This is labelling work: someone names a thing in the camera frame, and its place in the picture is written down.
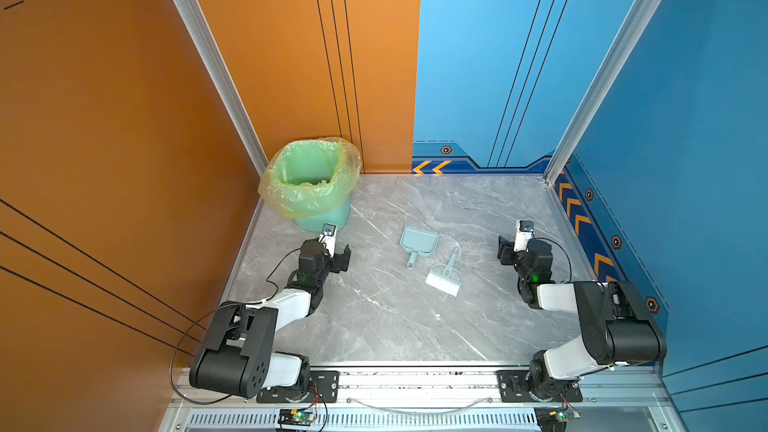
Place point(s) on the left circuit board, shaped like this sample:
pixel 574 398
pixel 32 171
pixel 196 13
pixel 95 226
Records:
pixel 297 419

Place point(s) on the aluminium corner post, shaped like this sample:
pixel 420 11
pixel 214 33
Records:
pixel 205 43
pixel 631 30

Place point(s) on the right aluminium corner post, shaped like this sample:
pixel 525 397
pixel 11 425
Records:
pixel 631 30

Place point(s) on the yellow plastic bin liner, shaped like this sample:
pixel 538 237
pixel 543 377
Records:
pixel 311 177

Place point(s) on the grey-blue dustpan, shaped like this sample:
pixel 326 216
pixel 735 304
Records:
pixel 418 242

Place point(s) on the circuit board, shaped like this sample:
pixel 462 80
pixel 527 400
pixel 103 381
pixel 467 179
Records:
pixel 297 419
pixel 555 419

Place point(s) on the green trash bin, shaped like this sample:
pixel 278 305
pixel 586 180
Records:
pixel 337 217

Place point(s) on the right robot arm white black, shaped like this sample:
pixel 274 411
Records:
pixel 616 327

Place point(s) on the aluminium mounting rail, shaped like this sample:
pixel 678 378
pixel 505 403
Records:
pixel 432 396

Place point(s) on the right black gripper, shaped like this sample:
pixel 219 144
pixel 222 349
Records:
pixel 505 251

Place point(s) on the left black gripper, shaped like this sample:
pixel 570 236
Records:
pixel 339 261

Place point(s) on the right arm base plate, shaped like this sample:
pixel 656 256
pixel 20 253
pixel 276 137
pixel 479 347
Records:
pixel 518 386

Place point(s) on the right circuit board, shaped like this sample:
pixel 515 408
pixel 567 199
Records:
pixel 555 419

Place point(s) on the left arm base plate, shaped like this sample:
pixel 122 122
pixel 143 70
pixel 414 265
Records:
pixel 323 384

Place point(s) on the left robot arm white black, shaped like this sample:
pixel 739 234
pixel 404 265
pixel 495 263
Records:
pixel 237 356

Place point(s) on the left aluminium corner post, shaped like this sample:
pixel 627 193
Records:
pixel 205 43

